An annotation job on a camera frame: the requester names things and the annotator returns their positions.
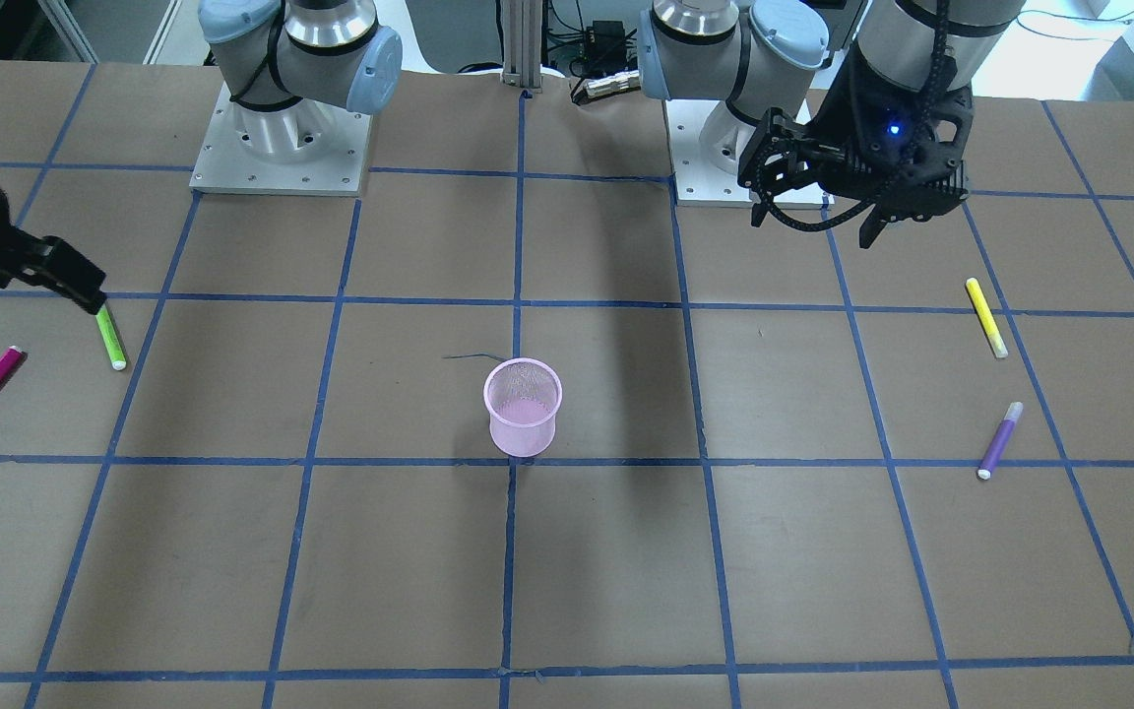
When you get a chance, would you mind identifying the aluminium frame post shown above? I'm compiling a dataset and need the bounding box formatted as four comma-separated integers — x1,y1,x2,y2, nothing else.
498,0,545,95

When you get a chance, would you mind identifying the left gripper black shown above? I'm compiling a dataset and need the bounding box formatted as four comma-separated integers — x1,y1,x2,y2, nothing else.
737,47,974,248

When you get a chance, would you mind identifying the yellow pen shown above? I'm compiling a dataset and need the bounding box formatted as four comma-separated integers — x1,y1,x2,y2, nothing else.
965,277,1009,358

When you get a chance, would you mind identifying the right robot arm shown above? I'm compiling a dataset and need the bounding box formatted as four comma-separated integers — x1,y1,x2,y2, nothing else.
0,1,404,314

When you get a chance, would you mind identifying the pink mesh cup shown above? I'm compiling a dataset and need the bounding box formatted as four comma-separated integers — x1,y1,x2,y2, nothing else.
482,357,562,458

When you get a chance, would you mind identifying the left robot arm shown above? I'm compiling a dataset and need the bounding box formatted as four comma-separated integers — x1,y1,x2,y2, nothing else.
635,1,1023,248

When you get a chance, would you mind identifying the purple pen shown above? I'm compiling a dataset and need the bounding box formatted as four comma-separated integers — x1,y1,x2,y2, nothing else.
976,400,1025,481

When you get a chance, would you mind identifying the green pen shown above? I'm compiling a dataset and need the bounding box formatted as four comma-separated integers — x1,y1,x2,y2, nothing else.
95,303,129,371

